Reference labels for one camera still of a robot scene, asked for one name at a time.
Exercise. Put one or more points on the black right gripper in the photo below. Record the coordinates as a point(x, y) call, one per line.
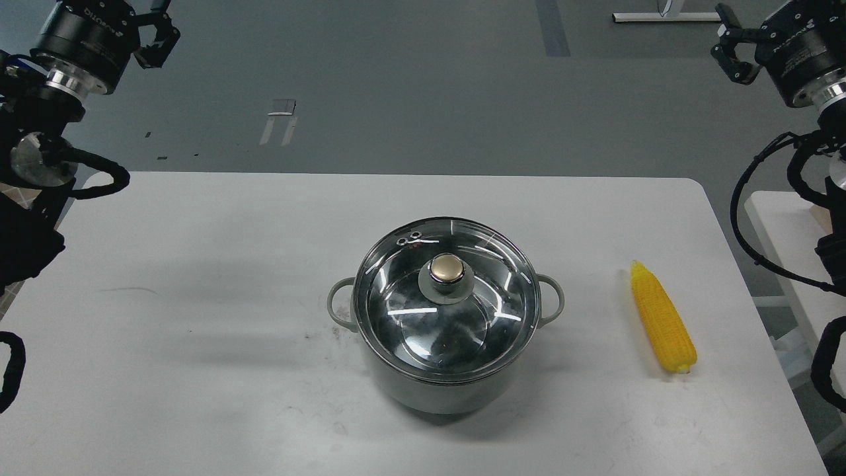
point(805, 43)

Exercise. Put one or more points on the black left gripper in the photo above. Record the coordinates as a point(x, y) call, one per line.
point(99, 37)

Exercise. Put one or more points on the glass lid with gold knob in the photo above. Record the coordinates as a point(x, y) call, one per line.
point(446, 300)

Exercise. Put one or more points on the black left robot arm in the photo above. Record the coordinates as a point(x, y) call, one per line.
point(37, 104)

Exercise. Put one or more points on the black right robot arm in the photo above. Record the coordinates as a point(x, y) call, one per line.
point(815, 172)

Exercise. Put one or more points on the yellow corn cob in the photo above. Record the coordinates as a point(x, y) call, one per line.
point(666, 331)

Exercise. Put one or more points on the stainless steel cooking pot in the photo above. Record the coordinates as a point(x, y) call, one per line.
point(426, 397)

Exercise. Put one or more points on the white metal stand base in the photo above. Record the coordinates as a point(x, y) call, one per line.
point(667, 12)

